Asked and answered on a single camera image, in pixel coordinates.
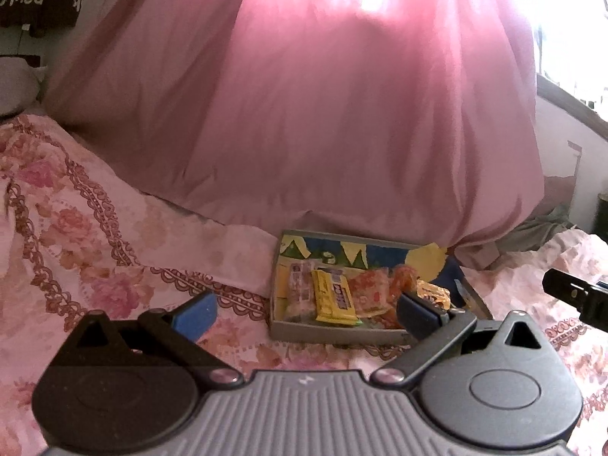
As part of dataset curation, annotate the orange snack bag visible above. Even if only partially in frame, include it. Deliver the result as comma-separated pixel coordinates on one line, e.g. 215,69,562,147
379,264,420,329

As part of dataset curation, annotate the clear floral cracker pack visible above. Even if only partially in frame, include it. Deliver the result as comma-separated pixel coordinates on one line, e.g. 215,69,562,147
347,268,390,318

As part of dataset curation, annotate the yellow snack bar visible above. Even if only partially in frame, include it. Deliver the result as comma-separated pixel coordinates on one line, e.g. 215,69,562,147
311,269,359,326

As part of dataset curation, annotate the clear biscuit pack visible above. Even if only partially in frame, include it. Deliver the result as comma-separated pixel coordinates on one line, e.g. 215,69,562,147
283,260,317,322

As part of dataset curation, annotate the dark bedside furniture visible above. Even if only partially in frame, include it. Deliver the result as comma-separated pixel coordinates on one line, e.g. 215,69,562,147
592,192,608,241

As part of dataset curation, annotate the grey green cloth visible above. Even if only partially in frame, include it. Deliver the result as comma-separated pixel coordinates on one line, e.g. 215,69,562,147
496,205,575,254

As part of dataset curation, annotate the floral pink bedsheet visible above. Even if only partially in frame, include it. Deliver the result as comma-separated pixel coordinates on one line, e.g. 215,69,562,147
1,114,607,455

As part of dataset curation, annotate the pink curtain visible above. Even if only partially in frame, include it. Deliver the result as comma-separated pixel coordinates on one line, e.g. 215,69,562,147
44,0,544,247

